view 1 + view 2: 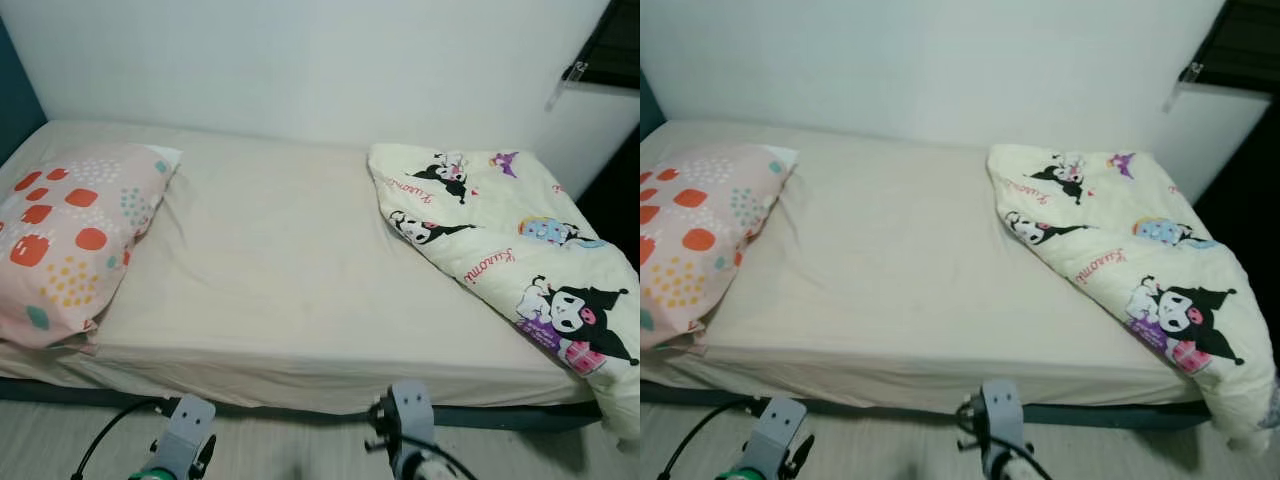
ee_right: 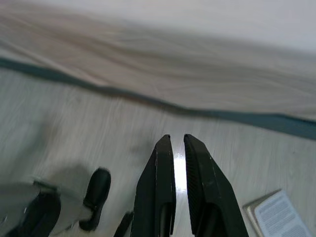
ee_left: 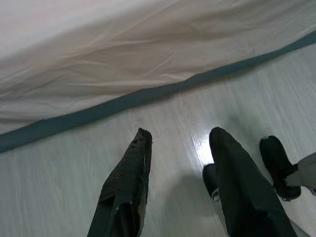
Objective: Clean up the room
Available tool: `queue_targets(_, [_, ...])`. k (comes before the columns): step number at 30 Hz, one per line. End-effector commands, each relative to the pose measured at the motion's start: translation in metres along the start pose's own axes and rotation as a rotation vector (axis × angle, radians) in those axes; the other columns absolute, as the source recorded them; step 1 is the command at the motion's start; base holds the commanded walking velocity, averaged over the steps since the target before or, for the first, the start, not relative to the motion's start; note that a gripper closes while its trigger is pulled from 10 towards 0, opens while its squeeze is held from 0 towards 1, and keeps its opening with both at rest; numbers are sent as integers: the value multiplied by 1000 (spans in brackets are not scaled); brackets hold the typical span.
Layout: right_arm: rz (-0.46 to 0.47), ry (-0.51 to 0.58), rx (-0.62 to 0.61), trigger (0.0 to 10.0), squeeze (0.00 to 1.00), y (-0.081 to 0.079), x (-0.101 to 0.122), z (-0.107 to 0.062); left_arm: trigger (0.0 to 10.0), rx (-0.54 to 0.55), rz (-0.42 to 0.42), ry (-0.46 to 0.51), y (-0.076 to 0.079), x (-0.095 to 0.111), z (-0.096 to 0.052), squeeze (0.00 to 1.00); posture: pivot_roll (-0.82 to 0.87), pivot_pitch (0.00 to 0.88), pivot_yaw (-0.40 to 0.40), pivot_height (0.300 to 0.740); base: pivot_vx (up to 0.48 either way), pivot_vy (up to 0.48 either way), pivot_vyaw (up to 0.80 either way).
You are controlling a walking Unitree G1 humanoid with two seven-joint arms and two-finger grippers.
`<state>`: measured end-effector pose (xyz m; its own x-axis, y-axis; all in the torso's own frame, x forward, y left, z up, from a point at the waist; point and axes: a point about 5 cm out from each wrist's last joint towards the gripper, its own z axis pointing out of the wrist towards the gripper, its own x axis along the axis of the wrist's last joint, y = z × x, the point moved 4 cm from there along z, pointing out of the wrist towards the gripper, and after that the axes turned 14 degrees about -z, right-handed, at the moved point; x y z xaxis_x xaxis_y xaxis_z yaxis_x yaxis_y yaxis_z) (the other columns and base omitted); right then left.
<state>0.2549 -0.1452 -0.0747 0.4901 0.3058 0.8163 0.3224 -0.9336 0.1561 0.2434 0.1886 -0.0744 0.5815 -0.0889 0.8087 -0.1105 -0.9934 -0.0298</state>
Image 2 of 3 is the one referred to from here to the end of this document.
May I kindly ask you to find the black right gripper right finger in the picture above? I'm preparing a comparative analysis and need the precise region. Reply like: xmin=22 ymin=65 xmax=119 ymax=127
xmin=183 ymin=133 xmax=250 ymax=237

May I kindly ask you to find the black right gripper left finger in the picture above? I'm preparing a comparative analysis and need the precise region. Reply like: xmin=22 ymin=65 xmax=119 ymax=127
xmin=130 ymin=134 xmax=177 ymax=237

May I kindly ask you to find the white book with blue lettering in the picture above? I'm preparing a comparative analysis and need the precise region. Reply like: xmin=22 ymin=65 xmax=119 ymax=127
xmin=242 ymin=189 xmax=314 ymax=237

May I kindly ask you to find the silver black right robot leg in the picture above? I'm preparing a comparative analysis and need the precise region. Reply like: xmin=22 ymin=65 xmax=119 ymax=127
xmin=78 ymin=167 xmax=134 ymax=237

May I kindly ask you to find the silver black robot leg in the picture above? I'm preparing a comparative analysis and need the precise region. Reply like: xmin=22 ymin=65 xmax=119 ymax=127
xmin=78 ymin=167 xmax=134 ymax=237
xmin=0 ymin=175 xmax=83 ymax=237

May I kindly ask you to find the teal bed base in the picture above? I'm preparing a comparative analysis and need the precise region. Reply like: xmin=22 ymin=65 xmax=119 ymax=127
xmin=0 ymin=56 xmax=316 ymax=142

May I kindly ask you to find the cream sheeted bed mattress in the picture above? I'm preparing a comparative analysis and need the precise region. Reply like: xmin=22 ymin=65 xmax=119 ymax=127
xmin=0 ymin=0 xmax=316 ymax=121

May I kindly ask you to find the silver black left robot leg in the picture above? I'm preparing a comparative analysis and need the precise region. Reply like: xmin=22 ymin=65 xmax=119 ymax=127
xmin=0 ymin=175 xmax=83 ymax=237

